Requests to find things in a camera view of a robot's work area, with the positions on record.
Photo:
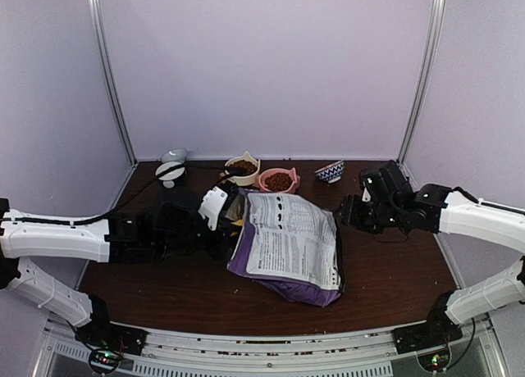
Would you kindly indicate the blue zigzag patterned bowl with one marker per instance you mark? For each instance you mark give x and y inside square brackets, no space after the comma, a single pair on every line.
[331,173]

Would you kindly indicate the left aluminium frame post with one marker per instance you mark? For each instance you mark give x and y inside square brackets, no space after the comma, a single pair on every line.
[96,15]

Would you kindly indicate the navy white-dotted bowl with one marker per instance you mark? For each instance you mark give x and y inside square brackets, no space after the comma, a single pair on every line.
[171,174]

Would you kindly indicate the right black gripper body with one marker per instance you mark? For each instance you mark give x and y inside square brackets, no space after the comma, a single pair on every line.
[369,221]

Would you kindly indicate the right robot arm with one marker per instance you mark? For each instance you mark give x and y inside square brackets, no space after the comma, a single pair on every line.
[387,200]

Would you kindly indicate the aluminium frame post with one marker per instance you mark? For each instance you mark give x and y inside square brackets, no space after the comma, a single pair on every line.
[429,55]
[96,15]

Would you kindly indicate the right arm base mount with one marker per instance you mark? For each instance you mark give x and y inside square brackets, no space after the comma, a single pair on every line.
[437,330]

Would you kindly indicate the purple pet food bag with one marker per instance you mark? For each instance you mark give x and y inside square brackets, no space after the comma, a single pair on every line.
[290,246]

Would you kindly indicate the brown kibble in cream bowl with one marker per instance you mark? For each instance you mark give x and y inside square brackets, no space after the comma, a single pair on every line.
[242,168]

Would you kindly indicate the right aluminium frame post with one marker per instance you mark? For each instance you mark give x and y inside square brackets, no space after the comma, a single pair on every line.
[429,55]

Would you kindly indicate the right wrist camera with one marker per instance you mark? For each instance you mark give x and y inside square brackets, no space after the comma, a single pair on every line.
[369,189]

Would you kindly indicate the brown kibble in pink bowl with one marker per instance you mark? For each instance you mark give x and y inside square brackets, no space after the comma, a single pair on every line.
[278,182]

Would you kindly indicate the light blue striped bowl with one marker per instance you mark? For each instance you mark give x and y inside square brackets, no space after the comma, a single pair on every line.
[179,155]

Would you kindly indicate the pink cat-ear pet bowl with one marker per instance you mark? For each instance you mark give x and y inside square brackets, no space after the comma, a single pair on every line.
[291,172]

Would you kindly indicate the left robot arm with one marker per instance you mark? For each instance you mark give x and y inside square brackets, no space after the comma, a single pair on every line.
[178,223]

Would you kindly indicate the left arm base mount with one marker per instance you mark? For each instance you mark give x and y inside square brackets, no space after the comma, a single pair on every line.
[101,332]

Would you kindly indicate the cream cat-ear pet bowl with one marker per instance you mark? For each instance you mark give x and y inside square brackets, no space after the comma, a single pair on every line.
[244,181]

